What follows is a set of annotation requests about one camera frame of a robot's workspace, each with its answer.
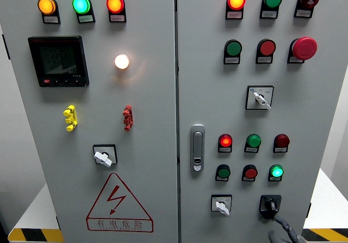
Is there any large white-handled turn switch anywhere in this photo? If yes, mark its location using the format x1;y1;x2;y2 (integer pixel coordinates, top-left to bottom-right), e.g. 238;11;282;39
245;85;275;111

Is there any black display meter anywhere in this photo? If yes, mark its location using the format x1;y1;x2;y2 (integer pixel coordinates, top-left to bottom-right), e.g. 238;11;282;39
27;35;90;88

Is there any small red push button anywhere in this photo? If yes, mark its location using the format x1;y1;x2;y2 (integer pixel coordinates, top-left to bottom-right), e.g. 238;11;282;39
242;164;258;179

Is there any small yellow handle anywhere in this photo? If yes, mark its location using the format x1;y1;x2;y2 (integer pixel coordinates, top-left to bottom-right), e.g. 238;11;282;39
63;104;78;132

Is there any silver door lock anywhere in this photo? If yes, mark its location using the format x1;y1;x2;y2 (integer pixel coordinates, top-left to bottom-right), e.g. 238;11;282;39
190;124;206;172

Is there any black knob turn switch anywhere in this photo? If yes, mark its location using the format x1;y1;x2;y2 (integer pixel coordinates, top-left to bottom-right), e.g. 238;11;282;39
258;195;282;221

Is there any white-handled switch on black plate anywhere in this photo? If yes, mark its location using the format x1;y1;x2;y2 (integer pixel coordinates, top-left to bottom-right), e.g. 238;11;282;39
92;144;119;169

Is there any yellow round lamp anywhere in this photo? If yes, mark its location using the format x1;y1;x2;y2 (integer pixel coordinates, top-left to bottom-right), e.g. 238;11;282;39
37;0;57;15

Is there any small red round lamp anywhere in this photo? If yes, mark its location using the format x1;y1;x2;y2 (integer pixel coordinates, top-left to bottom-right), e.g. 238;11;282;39
218;134;233;148
274;134;290;148

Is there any grey cabinet door with display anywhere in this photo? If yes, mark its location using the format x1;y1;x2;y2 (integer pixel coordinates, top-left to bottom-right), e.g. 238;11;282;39
0;0;179;243

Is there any black yellow striped tape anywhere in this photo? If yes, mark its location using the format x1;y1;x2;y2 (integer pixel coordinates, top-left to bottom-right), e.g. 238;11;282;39
7;228;65;243
302;228;348;243

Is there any small green round lamp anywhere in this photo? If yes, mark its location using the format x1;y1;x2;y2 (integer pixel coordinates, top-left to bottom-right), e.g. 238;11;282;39
269;164;284;178
246;134;262;148

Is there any red warning triangle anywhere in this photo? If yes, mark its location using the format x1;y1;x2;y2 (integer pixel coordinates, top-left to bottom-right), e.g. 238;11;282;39
85;172;154;233

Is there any small red handle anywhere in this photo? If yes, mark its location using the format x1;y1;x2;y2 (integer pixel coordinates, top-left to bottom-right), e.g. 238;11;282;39
122;104;134;132

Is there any small green push button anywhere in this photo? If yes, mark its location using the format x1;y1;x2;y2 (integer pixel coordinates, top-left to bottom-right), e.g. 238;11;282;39
216;164;232;179

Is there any small white-handled turn switch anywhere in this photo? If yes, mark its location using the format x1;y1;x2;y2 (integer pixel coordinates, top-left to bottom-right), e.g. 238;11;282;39
210;194;233;217

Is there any bright green round lamp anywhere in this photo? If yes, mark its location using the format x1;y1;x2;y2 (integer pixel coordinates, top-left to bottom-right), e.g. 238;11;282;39
72;0;91;15

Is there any grey cabinet door with lock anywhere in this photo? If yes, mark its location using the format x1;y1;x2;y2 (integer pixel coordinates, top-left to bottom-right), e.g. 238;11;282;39
177;0;348;243

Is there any white round lamp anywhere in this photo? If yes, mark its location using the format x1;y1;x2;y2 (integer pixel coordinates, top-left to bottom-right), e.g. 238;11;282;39
114;54;130;70

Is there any large red stop button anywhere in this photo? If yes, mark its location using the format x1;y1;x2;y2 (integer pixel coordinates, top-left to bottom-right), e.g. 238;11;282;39
289;36;318;61

